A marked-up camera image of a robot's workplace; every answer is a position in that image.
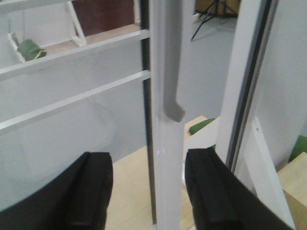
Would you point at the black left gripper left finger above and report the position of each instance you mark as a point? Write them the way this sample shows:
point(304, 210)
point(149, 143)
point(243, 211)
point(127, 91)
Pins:
point(77, 199)

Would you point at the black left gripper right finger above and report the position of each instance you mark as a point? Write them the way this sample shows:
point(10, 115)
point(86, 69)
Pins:
point(219, 200)

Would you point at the white sliding transparent door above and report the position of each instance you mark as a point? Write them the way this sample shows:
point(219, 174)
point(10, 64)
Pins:
point(105, 96)

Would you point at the grey door handle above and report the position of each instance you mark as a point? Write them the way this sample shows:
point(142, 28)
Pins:
point(171, 35)

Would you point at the white right support brace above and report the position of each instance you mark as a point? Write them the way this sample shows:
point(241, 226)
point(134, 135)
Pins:
point(258, 161)

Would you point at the white support brace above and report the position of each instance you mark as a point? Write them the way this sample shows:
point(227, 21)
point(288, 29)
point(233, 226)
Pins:
point(258, 161)
point(46, 22)

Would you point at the light plywood base board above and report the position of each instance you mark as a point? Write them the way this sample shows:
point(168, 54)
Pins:
point(130, 205)

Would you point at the light wooden box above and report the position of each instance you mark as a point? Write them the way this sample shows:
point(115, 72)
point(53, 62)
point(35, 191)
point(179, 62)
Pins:
point(293, 178)

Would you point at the green sandbag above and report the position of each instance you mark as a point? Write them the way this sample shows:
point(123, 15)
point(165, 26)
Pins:
point(30, 50)
point(197, 127)

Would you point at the white left support brace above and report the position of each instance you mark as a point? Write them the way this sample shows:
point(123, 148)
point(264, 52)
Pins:
point(46, 22)

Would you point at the brown wooden panel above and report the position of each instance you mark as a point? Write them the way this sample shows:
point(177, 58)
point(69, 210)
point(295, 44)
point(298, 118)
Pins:
point(96, 16)

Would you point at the black tripod stand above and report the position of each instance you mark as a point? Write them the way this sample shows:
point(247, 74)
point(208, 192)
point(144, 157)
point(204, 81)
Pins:
point(216, 9)

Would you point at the white door outer frame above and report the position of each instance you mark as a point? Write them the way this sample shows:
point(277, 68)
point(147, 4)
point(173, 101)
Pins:
point(251, 37)

